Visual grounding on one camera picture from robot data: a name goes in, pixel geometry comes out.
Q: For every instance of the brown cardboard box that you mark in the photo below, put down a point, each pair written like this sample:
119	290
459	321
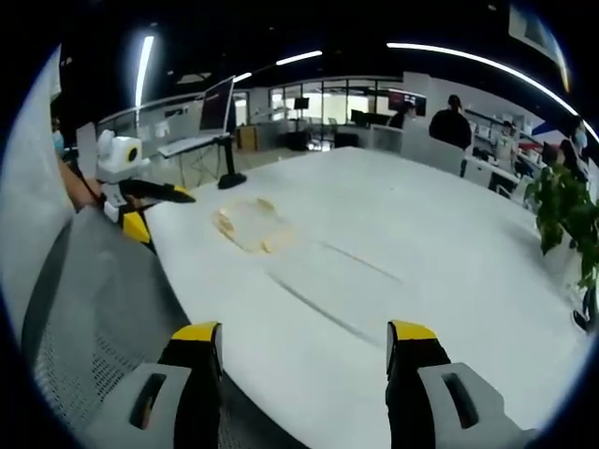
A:
246	138

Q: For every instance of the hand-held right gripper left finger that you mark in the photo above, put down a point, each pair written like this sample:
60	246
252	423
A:
196	346

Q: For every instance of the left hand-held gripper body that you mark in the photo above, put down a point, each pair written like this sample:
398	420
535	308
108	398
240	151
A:
114	161

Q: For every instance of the white desk partition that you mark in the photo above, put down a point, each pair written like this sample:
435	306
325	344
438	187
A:
421	147

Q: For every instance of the grey mesh office chair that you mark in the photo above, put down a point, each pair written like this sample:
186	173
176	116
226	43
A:
107	290

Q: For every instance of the person's white shirt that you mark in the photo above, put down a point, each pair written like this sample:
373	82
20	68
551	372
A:
33	163

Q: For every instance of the green potted plant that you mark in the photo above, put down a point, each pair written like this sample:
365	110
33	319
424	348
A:
564	206

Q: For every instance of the black monitor stand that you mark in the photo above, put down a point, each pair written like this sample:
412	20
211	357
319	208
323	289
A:
230	173

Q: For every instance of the tan plastic buckle part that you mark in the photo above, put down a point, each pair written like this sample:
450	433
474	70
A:
225	223
266	204

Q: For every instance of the long ceiling light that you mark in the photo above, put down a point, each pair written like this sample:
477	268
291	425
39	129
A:
144	70
299	57
486	63

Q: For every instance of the silver computer monitor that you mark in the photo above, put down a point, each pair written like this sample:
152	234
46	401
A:
216	105

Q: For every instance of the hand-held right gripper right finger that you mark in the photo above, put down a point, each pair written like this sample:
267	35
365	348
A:
416	355

